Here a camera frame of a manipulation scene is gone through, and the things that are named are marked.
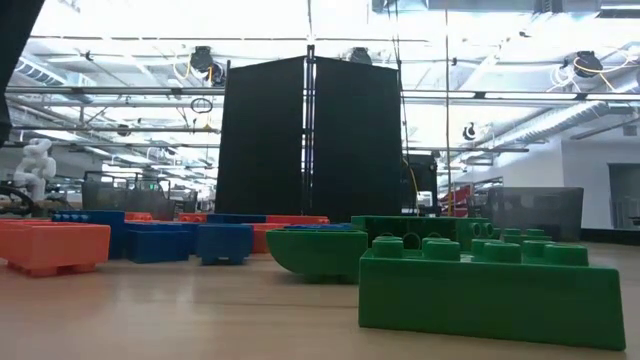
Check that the thin vertical pole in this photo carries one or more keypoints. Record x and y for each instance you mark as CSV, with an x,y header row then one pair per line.
x,y
447,100

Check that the red rack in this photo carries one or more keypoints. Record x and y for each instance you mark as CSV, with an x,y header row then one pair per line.
x,y
457,200

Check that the translucent grey plastic bin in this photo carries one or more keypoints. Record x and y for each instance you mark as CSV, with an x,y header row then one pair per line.
x,y
550,215
115,200

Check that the green rectangular toy brick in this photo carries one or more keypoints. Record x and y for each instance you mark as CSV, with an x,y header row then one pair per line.
x,y
490,300
390,226

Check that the black equipment box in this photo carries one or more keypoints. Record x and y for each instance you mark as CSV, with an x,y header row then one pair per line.
x,y
425,175

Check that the blue rectangular toy brick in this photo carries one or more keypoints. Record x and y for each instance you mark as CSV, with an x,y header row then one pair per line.
x,y
100,218
165,225
157,246
235,219

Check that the green curved-bottom toy brick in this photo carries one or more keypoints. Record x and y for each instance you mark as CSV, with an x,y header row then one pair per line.
x,y
315,252

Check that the grey door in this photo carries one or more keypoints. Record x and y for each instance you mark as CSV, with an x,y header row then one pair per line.
x,y
625,195

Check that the orange square toy brick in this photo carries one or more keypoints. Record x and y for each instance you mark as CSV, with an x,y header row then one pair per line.
x,y
192,218
317,220

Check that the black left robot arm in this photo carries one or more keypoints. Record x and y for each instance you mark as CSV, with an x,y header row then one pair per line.
x,y
12,50

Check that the black folding screen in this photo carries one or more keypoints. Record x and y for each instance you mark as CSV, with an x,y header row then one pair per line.
x,y
260,140

